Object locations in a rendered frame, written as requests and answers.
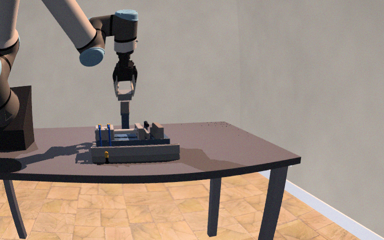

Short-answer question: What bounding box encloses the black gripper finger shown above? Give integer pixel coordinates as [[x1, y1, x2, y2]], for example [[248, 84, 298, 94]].
[[112, 67, 119, 97], [130, 65, 138, 96]]

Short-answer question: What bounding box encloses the tan rectangular block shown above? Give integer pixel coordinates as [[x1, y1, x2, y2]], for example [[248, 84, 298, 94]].
[[118, 89, 132, 101]]

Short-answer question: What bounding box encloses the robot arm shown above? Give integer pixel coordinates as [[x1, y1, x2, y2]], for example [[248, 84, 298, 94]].
[[0, 0, 139, 128]]

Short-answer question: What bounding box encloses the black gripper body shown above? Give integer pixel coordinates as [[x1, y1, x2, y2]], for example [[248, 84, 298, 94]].
[[115, 50, 134, 82]]

